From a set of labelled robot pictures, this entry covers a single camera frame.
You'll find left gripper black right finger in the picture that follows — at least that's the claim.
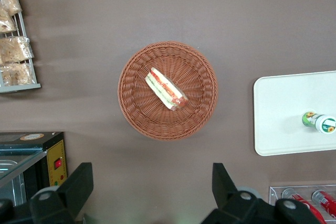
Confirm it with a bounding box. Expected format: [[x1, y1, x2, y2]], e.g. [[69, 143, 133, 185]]
[[201, 162, 266, 224]]

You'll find red cola bottle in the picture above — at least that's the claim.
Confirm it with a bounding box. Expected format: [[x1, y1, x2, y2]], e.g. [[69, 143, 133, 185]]
[[281, 187, 322, 224], [311, 189, 336, 217]]

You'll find round brown wicker basket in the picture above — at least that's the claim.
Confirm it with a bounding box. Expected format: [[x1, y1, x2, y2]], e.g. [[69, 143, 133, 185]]
[[117, 40, 219, 142]]

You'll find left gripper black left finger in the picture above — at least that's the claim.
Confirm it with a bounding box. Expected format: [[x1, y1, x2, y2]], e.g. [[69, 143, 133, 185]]
[[29, 162, 94, 224]]

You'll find black food warmer machine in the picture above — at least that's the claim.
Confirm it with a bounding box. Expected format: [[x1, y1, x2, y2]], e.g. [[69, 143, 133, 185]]
[[0, 131, 68, 208]]

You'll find wrapped triangle sandwich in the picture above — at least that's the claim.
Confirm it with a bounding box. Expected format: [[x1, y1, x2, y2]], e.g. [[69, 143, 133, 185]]
[[145, 67, 190, 112]]

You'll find green gum bottle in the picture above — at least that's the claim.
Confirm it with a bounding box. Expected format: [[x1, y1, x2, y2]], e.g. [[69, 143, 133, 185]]
[[301, 110, 336, 134]]

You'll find grey wire rack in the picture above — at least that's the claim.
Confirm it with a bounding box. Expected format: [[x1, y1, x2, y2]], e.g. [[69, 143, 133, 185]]
[[0, 0, 42, 94]]

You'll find beige plastic tray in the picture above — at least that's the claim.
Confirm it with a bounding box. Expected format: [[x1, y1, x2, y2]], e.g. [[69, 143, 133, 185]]
[[253, 70, 336, 157]]

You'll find clear acrylic bottle rack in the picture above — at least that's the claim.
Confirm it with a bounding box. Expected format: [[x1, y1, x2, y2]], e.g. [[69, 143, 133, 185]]
[[268, 185, 336, 224]]

